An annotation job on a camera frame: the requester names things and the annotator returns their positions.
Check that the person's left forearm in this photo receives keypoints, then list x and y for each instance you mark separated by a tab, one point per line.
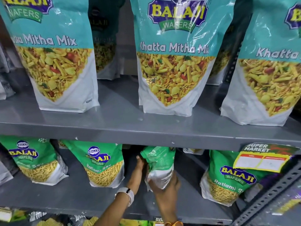
110	216

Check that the teal snack mix bag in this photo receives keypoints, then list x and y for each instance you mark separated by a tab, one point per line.
105	44
265	87
54	56
174	68
217	68

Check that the person's right hand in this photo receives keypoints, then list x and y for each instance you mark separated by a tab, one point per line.
168	200

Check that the person's left hand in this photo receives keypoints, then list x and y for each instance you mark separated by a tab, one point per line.
136	176

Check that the yellow green price label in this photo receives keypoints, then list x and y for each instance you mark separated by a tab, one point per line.
5	215
159	222
258	162

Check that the green Ratlami Sev packet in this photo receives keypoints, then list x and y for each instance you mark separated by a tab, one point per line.
160	162
225	178
98	162
30	157

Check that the black chip packet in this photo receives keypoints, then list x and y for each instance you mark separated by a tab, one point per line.
47	222
89	221

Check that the white wristwatch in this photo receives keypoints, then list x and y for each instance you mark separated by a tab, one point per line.
125	193

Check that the green yellow chip packet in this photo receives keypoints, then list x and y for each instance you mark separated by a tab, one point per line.
134	223

